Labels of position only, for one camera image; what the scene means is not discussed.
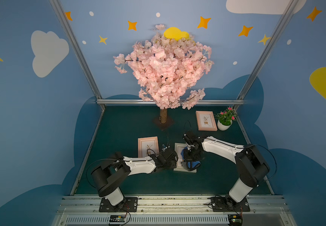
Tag blue and grey cloth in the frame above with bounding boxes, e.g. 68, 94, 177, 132
181, 147, 201, 171

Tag green picture frame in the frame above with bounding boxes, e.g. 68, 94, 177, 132
174, 143, 197, 173

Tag pink picture frame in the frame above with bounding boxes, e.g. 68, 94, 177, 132
196, 111, 218, 131
138, 137, 159, 158

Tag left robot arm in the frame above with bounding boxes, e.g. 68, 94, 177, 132
90, 148, 178, 207

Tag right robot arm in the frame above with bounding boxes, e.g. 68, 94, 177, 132
181, 131, 270, 206

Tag white pot with flowers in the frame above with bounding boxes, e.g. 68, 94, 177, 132
214, 107, 237, 131

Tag right controller board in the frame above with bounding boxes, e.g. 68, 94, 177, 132
228, 215, 243, 226

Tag controller board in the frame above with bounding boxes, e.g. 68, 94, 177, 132
108, 215, 126, 225
228, 215, 243, 226

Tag left controller board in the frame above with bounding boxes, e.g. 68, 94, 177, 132
108, 215, 126, 225

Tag pink blossom artificial tree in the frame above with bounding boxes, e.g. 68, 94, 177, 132
114, 27, 214, 130

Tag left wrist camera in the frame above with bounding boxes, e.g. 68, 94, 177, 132
162, 144, 170, 151

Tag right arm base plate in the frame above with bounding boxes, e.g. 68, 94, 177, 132
208, 195, 250, 213

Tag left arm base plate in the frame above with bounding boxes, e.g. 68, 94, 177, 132
99, 197, 138, 212

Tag aluminium rear frame rail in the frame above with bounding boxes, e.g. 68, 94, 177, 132
96, 98, 245, 106

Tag aluminium front rail assembly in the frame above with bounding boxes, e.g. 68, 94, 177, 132
52, 195, 297, 226

